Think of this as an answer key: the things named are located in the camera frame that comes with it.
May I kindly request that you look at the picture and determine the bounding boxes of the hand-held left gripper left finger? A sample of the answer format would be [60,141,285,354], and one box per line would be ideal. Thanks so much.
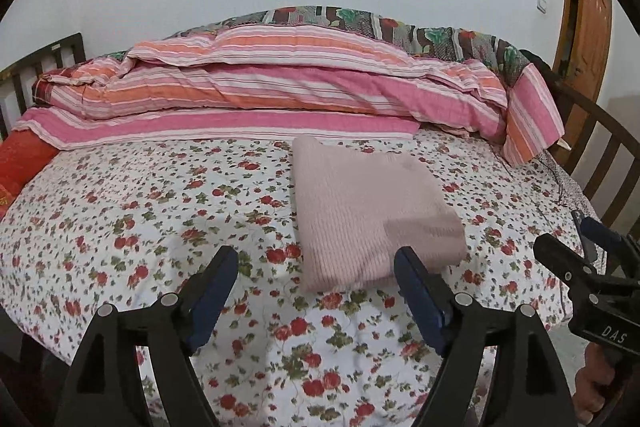
[60,246,240,427]

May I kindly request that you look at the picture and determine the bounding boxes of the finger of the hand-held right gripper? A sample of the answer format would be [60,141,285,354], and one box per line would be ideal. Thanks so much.
[532,234,601,293]
[572,216,633,268]

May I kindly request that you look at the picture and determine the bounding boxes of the red pillow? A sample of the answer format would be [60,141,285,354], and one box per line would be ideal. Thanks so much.
[0,131,61,218]

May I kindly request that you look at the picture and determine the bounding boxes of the pink orange striped quilt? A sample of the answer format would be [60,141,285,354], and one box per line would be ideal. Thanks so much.
[12,24,566,168]

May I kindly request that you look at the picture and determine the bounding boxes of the pink knit sweater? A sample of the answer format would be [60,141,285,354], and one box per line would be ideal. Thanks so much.
[291,134,468,294]

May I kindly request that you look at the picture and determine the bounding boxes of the brown wooden door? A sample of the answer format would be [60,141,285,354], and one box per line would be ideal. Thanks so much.
[552,0,613,102]

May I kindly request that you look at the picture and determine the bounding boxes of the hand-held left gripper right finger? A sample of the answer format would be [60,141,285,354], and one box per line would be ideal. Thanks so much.
[394,247,576,427]

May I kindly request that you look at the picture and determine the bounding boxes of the black cable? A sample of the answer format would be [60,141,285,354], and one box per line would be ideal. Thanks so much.
[542,152,576,212]

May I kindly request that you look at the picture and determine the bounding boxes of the floral bed sheet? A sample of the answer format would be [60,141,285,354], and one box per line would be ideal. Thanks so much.
[0,127,608,427]

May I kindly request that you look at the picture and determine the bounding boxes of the dark wooden headboard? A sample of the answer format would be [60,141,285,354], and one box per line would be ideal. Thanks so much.
[0,33,86,132]

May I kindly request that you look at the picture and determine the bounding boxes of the dark floral patchwork quilt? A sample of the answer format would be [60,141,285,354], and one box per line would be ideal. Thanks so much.
[165,6,536,82]

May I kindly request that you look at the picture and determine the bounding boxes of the person's right hand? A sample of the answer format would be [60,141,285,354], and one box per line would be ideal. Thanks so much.
[574,344,621,413]

